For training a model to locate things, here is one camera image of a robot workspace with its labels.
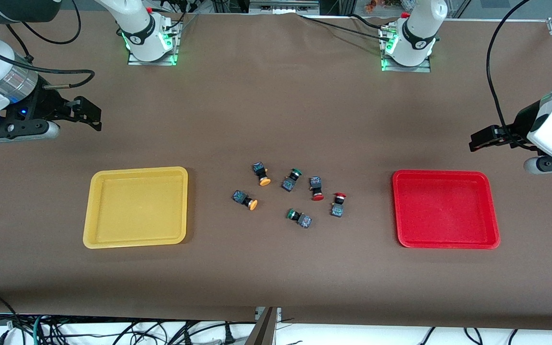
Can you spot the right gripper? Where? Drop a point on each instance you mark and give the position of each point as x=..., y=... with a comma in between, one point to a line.
x=46, y=102

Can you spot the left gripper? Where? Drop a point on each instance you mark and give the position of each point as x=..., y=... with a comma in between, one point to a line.
x=521, y=123

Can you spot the red push button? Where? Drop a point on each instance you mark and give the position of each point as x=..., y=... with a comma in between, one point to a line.
x=337, y=210
x=316, y=183

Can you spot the yellow push button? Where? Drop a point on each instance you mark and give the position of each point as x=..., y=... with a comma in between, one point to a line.
x=240, y=196
x=259, y=170

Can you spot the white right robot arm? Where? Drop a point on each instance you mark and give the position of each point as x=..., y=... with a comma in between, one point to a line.
x=139, y=33

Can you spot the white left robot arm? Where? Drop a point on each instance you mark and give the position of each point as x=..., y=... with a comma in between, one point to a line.
x=417, y=28

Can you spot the red plastic tray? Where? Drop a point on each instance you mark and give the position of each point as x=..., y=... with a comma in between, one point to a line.
x=443, y=211

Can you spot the yellow plastic tray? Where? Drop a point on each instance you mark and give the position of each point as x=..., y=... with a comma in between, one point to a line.
x=134, y=208

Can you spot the brown table cover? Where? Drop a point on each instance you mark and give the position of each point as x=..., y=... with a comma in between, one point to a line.
x=276, y=120

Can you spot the green push button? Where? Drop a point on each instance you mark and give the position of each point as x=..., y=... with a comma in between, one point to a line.
x=288, y=183
x=304, y=221

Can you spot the black power plug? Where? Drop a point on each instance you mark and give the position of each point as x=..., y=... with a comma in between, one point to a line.
x=229, y=338

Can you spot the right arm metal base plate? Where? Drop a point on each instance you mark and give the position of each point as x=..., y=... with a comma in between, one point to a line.
x=161, y=62

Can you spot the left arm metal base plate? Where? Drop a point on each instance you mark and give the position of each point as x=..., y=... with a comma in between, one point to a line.
x=424, y=68

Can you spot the aluminium frame rail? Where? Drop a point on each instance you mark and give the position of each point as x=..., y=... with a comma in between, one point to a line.
x=283, y=5

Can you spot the white table bracket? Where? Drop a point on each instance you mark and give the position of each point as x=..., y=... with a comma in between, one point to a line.
x=258, y=314

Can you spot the metal table post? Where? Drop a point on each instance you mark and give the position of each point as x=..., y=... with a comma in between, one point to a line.
x=262, y=333

